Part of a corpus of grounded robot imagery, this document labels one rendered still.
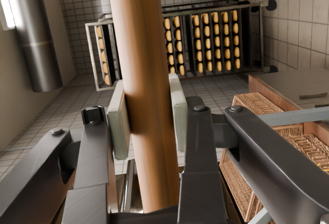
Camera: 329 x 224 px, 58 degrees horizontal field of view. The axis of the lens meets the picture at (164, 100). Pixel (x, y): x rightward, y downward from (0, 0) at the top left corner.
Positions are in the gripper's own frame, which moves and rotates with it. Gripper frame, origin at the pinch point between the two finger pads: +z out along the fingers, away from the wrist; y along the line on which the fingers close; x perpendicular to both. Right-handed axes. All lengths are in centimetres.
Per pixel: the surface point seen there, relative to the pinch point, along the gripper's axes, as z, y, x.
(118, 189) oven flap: 138, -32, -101
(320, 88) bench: 128, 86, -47
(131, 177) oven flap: 128, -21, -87
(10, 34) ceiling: 293, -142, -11
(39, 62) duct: 290, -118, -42
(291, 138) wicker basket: 89, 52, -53
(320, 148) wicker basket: 78, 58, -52
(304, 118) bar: 87, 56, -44
